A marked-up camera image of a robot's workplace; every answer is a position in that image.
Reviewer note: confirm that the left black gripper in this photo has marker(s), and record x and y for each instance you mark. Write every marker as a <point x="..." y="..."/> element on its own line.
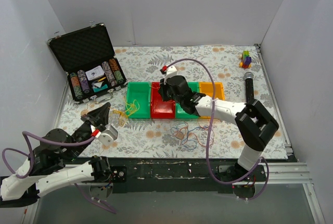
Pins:
<point x="91" y="120"/>

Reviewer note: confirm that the orange bin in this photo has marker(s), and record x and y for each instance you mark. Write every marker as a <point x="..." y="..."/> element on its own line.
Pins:
<point x="207" y="89"/>

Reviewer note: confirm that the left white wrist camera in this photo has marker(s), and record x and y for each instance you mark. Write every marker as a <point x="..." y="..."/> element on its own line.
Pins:
<point x="108" y="136"/>

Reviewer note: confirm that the aluminium frame rail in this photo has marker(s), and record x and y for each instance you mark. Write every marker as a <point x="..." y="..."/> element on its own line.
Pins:
<point x="291" y="171"/>

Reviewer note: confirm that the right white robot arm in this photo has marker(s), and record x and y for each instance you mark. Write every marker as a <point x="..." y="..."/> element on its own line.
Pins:
<point x="255" y="123"/>

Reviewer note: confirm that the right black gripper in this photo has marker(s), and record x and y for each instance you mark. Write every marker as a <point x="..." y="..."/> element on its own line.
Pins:
<point x="164" y="92"/>

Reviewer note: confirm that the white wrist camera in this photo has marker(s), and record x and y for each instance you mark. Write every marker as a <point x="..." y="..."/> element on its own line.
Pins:
<point x="169" y="71"/>
<point x="108" y="136"/>

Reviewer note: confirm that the floral table mat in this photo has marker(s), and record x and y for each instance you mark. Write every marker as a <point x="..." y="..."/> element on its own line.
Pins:
<point x="182" y="138"/>

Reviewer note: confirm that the green bin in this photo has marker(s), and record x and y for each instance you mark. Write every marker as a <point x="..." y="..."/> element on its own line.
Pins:
<point x="138" y="100"/>
<point x="180" y="113"/>

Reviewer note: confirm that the right green bin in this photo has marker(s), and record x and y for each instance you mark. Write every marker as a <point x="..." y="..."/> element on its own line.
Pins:
<point x="180" y="113"/>

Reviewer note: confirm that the red bin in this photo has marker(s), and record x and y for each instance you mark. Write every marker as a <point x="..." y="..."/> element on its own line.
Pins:
<point x="158" y="108"/>

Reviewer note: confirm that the black microphone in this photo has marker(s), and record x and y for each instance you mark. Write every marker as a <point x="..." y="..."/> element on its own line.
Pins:
<point x="249" y="88"/>

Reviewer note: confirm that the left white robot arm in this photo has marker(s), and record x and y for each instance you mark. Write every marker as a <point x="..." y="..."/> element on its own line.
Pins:
<point x="44" y="169"/>

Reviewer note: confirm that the black poker chip case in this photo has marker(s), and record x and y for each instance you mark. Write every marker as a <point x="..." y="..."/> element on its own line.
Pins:
<point x="89" y="61"/>

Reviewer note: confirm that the colourful toy block figure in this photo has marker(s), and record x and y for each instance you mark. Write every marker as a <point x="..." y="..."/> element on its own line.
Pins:
<point x="245" y="60"/>

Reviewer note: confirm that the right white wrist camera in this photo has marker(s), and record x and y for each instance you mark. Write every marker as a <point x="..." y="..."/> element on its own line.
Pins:
<point x="169" y="71"/>

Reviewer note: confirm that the left green bin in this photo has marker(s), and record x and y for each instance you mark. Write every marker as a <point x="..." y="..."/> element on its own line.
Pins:
<point x="138" y="100"/>

